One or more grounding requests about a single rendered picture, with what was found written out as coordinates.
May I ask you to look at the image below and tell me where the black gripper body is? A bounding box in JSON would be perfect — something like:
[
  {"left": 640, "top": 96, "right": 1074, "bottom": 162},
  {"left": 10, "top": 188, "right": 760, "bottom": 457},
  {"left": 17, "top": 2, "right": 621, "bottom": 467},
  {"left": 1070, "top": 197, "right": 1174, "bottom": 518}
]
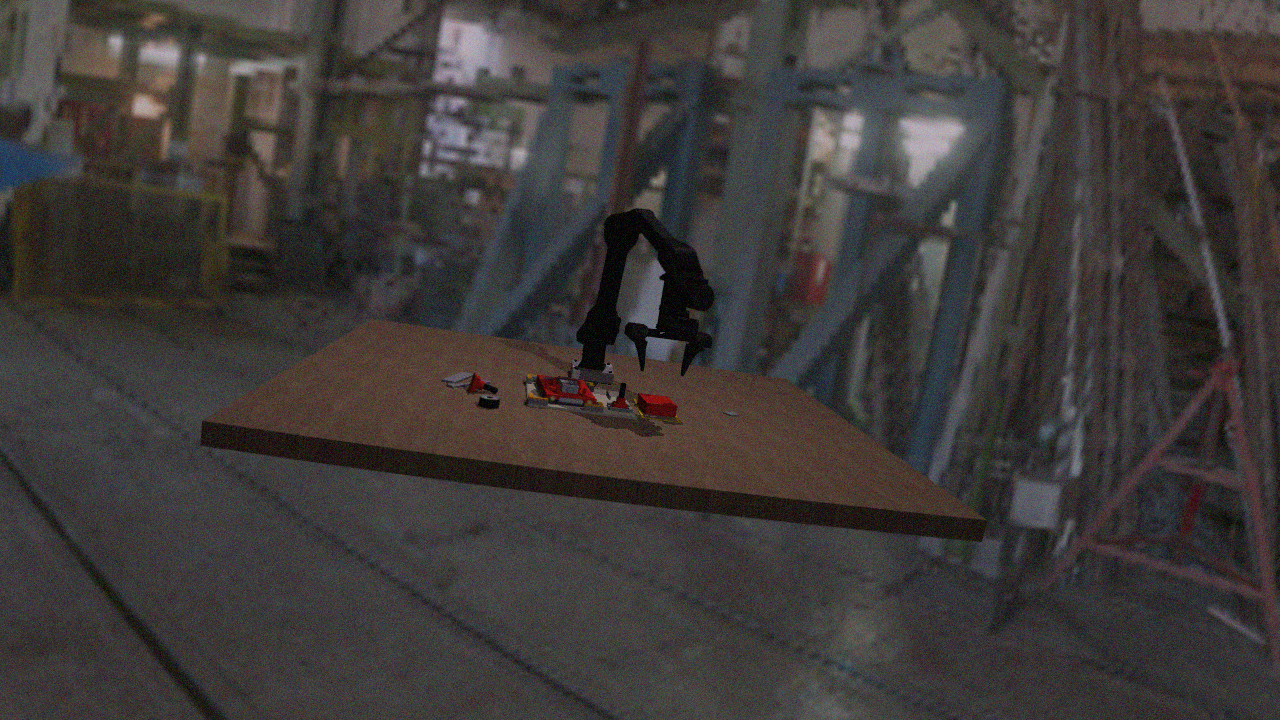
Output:
[{"left": 625, "top": 302, "right": 712, "bottom": 348}]

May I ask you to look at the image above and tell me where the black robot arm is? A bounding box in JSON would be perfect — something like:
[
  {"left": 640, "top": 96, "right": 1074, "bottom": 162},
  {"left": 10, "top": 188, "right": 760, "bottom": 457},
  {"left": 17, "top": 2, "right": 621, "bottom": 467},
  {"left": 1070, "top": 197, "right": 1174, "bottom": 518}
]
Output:
[{"left": 576, "top": 208, "right": 716, "bottom": 372}]

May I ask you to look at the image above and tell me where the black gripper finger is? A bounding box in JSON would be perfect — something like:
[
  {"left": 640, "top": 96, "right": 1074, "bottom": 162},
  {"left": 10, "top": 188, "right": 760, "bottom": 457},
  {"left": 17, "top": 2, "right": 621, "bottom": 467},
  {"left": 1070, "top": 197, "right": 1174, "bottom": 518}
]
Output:
[
  {"left": 681, "top": 343, "right": 705, "bottom": 375},
  {"left": 630, "top": 338, "right": 648, "bottom": 372}
]

